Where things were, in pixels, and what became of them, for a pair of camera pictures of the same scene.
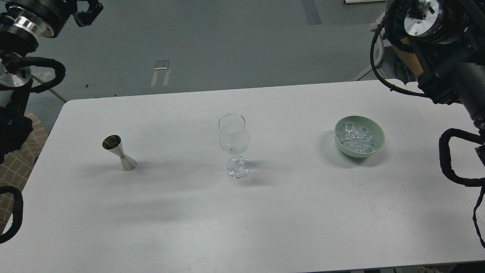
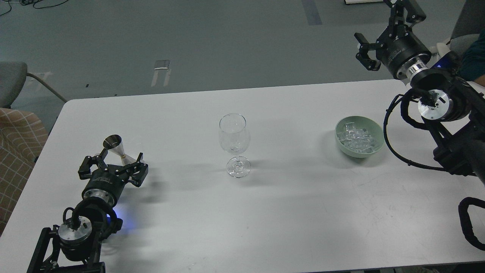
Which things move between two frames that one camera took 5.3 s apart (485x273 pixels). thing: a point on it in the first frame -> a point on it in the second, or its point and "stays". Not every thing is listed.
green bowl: [358, 136] stays
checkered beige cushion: [16, 167] stays
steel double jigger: [114, 143] stays
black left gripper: [48, 16] -> [107, 182]
